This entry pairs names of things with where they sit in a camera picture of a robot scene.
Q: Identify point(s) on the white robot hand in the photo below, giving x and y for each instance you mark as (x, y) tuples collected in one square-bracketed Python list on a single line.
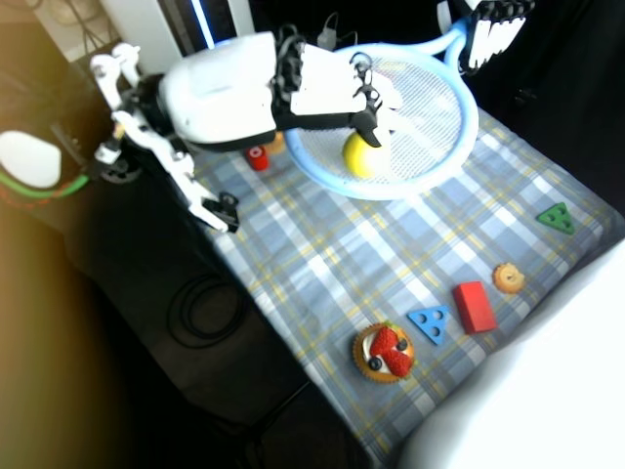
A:
[(488, 41), (220, 102)]

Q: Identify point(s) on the light blue toy racket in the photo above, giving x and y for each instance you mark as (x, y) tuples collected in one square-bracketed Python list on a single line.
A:
[(439, 146)]

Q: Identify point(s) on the yellow ball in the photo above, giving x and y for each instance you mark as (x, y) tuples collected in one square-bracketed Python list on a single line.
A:
[(363, 158)]

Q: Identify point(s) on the red cylinder block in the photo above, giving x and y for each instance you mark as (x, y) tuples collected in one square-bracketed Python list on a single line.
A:
[(258, 158)]

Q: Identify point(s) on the white column with blue light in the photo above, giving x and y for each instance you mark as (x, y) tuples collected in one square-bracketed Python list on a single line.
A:
[(141, 19)]

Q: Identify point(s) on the grey power strip with plugs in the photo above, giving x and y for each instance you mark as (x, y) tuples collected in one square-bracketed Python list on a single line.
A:
[(329, 34)]

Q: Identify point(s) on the green triangle block with holes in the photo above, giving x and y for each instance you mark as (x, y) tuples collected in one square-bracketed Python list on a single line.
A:
[(556, 218)]

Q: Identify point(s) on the blue plaid table cloth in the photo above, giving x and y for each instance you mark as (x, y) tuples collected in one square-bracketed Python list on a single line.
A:
[(371, 264)]

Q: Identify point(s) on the small orange toy cookie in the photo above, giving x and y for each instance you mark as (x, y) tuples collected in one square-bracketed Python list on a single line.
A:
[(508, 278)]

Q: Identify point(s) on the red rectangular block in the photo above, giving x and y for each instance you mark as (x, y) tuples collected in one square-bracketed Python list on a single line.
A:
[(474, 308)]

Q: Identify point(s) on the blue triangle block with holes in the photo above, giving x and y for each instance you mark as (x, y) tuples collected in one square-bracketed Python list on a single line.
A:
[(432, 322)]

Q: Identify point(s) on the toy strawberry cupcake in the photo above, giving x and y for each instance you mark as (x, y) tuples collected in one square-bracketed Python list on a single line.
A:
[(384, 353)]

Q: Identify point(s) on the white robot body shell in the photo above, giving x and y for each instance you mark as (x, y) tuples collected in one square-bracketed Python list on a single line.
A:
[(537, 381)]

